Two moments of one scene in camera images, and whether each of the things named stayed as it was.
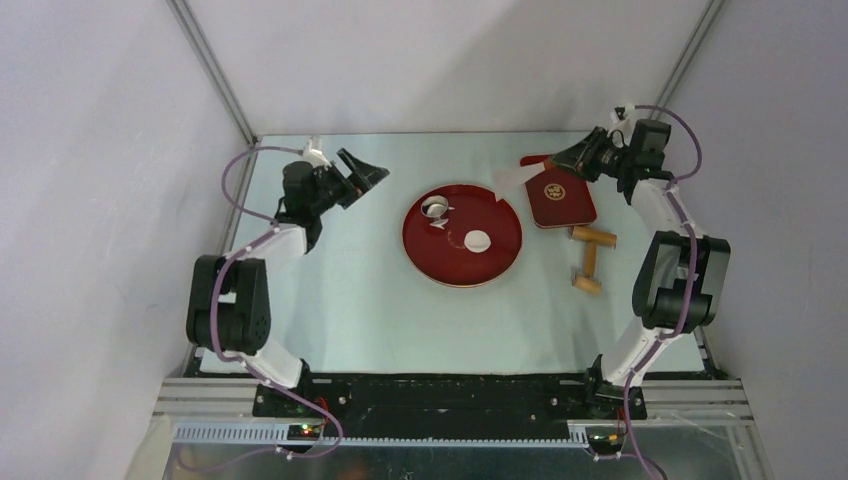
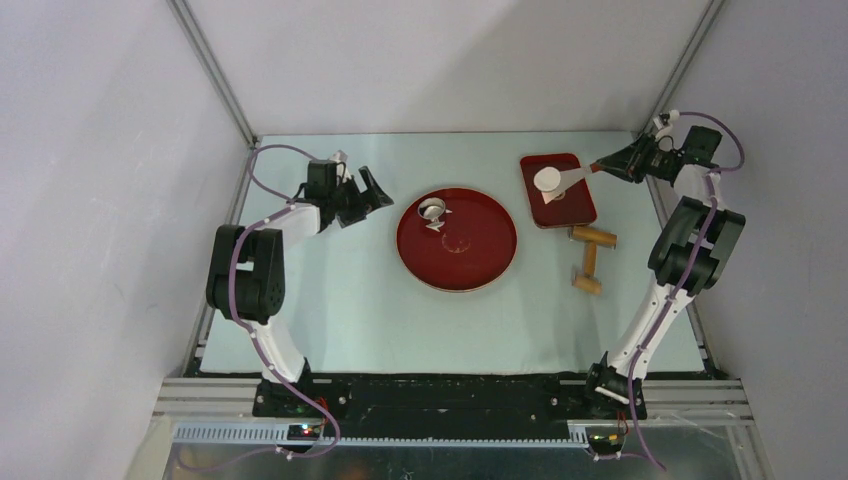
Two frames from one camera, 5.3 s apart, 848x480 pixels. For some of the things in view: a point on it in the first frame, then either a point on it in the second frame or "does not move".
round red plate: x=461 y=235 does not move
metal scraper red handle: x=546 y=160 -> x=569 y=179
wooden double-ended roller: x=588 y=281 does not move
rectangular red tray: x=559 y=199 does not move
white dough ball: x=477 y=241 -> x=547 y=178
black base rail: x=375 y=404 does not move
